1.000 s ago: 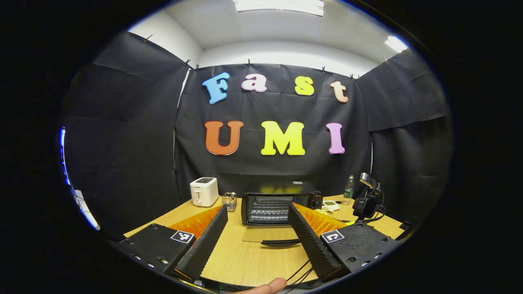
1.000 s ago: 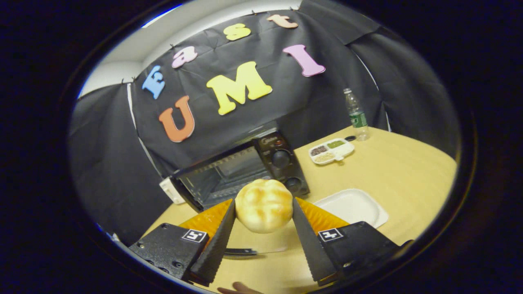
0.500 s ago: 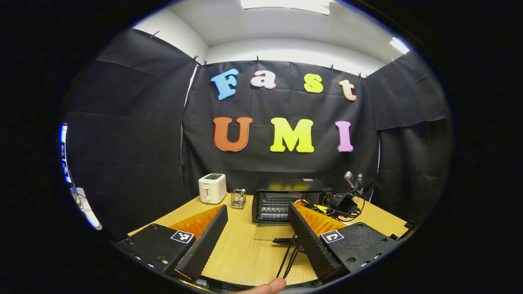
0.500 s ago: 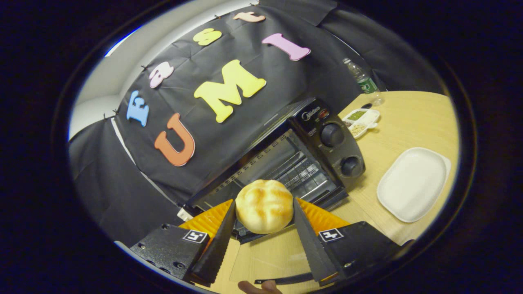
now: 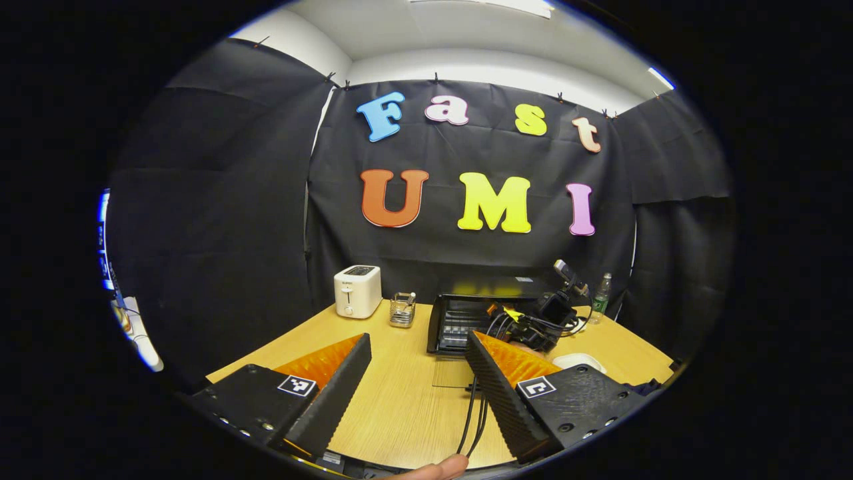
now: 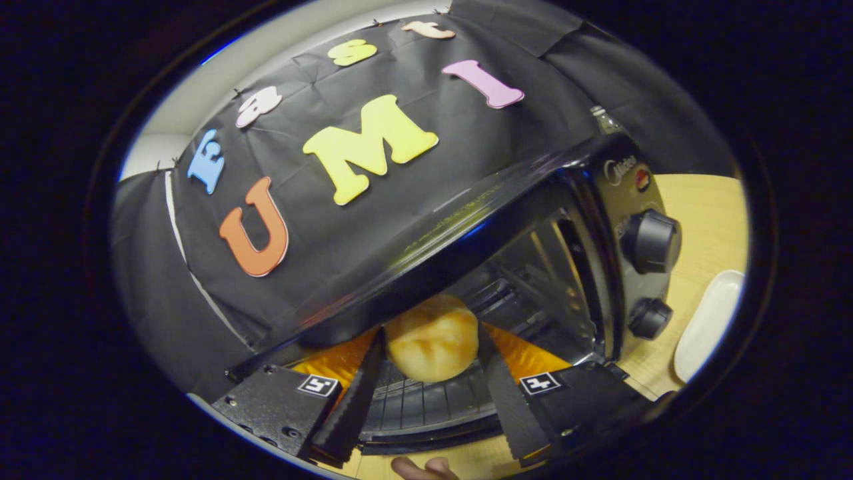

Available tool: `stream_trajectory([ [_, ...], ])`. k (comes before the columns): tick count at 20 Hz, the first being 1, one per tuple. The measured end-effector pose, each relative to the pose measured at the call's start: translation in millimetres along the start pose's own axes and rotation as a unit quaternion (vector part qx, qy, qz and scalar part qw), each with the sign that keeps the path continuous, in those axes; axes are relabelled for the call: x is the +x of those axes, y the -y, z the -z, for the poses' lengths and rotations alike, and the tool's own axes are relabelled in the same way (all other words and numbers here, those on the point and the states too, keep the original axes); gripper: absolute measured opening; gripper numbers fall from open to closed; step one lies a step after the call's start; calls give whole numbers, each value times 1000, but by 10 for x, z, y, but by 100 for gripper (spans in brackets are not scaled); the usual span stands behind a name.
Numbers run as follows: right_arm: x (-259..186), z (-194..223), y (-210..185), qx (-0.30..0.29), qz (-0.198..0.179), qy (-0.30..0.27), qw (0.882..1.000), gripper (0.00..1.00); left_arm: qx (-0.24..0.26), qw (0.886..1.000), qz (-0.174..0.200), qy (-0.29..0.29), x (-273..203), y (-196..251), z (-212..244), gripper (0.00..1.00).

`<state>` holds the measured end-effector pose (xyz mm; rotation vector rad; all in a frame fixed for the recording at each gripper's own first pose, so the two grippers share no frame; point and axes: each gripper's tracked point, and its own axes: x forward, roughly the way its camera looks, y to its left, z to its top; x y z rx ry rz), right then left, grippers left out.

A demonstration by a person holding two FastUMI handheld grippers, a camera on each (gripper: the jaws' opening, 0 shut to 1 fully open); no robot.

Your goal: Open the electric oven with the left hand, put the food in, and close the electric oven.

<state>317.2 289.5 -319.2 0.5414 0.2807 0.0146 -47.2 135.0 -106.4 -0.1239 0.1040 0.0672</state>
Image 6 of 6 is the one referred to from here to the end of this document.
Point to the black electric oven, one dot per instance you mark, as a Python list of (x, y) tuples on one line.
[(466, 233)]

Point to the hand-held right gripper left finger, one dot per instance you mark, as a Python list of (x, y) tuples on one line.
[(353, 406)]

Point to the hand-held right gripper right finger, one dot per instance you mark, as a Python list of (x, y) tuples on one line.
[(510, 406)]

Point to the clear plastic water bottle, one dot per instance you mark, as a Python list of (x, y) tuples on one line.
[(605, 121)]

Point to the white square plate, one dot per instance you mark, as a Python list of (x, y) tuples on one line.
[(710, 326)]

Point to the round bread bun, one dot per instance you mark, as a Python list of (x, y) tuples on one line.
[(433, 340)]

